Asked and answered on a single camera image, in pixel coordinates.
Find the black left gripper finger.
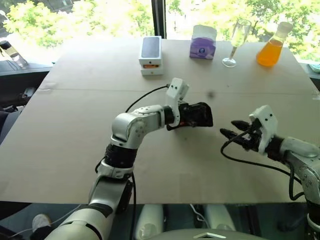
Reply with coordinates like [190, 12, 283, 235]
[199, 114, 214, 128]
[199, 101, 213, 116]

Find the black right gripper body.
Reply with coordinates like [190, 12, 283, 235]
[242, 119, 262, 152]

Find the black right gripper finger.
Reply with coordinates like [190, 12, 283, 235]
[230, 120, 252, 131]
[219, 128, 249, 146]

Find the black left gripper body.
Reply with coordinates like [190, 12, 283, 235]
[166, 101, 201, 131]

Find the purple tissue box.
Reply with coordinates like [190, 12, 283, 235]
[189, 24, 217, 61]

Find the white phone box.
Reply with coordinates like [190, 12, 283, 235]
[138, 36, 163, 69]

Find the glass flask with orange liquid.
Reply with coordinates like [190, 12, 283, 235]
[256, 21, 294, 67]

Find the clear champagne glass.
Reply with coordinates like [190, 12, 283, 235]
[221, 19, 252, 68]

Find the white rounded leg cover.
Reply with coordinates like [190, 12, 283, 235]
[204, 204, 237, 232]
[134, 204, 165, 240]

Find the grey robot chest plate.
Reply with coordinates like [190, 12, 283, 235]
[152, 228, 266, 240]

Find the white shoe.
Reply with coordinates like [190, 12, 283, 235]
[31, 213, 52, 232]

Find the clear bottle with black cap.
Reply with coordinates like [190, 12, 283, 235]
[0, 39, 29, 69]

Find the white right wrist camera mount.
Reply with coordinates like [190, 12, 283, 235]
[248, 104, 279, 155]

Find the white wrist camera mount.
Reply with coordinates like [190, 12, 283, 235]
[248, 104, 279, 155]
[165, 77, 190, 127]

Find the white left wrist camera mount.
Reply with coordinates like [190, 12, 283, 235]
[165, 77, 190, 127]

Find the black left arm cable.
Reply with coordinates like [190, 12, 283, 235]
[95, 84, 170, 226]

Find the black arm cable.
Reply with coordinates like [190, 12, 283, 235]
[219, 131, 307, 201]
[95, 84, 170, 226]

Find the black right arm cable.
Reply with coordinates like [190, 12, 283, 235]
[219, 131, 307, 201]

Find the black window frame post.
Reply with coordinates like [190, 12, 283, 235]
[151, 0, 168, 40]

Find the thin white floor cable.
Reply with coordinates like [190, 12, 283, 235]
[11, 203, 85, 238]

